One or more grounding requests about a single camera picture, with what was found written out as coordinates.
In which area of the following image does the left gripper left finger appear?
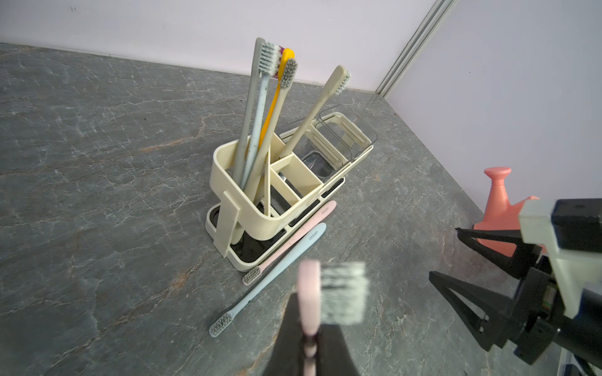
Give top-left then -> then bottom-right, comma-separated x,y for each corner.
263,293 -> 304,376

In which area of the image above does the cream toothbrush holder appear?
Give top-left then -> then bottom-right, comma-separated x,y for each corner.
205,104 -> 378,272

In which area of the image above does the pink toothbrush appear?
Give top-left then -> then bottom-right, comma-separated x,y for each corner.
241,200 -> 337,286
297,259 -> 369,375

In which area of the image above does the yellow toothbrush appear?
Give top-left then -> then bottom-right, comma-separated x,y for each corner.
260,48 -> 296,145

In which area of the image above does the light blue toothbrush vertical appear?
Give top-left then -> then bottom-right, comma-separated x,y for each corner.
241,42 -> 281,190

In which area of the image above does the light blue toothbrush near holder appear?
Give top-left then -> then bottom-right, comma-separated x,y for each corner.
209,222 -> 327,338

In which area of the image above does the pink watering can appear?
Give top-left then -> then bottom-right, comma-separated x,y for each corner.
473,167 -> 539,230

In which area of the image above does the grey-green toothbrush vertical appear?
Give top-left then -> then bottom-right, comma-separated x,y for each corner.
232,38 -> 265,186

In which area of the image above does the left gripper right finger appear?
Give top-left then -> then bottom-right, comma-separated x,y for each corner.
316,324 -> 360,376

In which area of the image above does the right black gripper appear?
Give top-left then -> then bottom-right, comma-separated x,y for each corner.
429,228 -> 601,369

